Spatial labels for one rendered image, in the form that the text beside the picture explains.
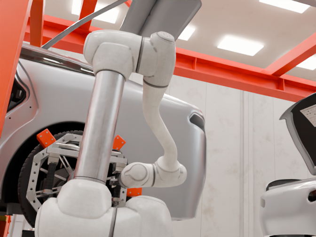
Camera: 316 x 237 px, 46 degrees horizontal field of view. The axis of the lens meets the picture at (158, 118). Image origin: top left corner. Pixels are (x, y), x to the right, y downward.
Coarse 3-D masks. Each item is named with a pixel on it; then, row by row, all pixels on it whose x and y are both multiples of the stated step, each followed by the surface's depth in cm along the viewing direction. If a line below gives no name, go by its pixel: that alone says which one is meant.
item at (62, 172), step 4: (72, 168) 252; (56, 172) 248; (60, 172) 249; (64, 172) 250; (64, 176) 249; (56, 180) 247; (60, 180) 247; (56, 184) 246; (60, 184) 242; (52, 196) 243; (56, 196) 243; (44, 200) 241
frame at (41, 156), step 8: (64, 136) 210; (72, 136) 211; (80, 136) 213; (40, 152) 203; (40, 160) 202; (32, 168) 200; (32, 176) 198; (32, 184) 197; (32, 192) 196; (120, 192) 211; (32, 200) 195; (120, 200) 210
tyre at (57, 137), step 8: (56, 136) 217; (40, 144) 213; (32, 152) 210; (32, 160) 209; (24, 168) 206; (24, 176) 205; (24, 184) 204; (24, 192) 202; (24, 200) 201; (24, 208) 200; (32, 208) 201; (24, 216) 203; (32, 216) 200; (32, 224) 199
